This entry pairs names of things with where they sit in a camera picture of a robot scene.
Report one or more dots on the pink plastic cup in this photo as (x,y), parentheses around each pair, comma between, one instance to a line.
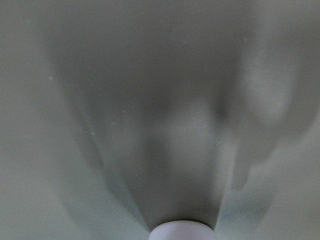
(182,230)

